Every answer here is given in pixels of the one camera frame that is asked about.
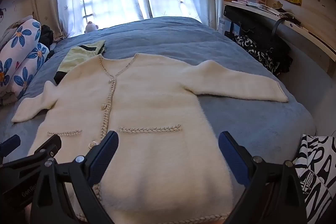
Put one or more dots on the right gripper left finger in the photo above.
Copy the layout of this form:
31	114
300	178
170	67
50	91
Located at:
51	203

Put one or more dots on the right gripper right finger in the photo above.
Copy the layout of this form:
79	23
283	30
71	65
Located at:
272	192

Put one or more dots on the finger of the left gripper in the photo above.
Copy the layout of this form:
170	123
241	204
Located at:
24	172
9	145

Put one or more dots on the cream fuzzy cardigan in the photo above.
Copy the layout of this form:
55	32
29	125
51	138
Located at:
168	167

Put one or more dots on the black white patterned bag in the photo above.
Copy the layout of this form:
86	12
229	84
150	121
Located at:
315	167

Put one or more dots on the blue floral pillow lower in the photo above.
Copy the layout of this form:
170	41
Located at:
24	74

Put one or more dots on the blue floral pillow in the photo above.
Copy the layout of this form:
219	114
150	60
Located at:
15	51
24	74

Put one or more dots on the grey-blue bed blanket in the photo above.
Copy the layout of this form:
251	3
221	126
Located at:
269	129

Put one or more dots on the blue floral pillow upper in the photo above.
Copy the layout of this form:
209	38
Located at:
15	51

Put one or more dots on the light green folded garment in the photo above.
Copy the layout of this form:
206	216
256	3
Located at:
76	56

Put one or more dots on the black white patterned cloth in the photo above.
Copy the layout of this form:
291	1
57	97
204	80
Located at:
273	54

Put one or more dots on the small plush toy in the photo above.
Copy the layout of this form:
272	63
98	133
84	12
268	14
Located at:
90	27

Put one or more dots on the blue white box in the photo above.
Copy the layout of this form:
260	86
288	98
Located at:
226	25

